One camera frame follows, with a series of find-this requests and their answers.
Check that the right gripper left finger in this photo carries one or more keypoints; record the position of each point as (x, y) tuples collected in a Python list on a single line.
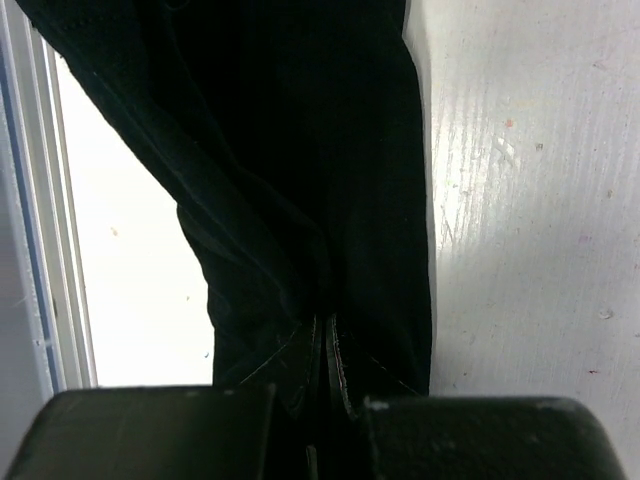
[(256, 430)]

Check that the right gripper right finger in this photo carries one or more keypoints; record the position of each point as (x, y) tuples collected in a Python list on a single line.
[(382, 429)]

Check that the black underwear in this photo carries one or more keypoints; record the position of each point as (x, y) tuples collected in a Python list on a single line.
[(290, 135)]

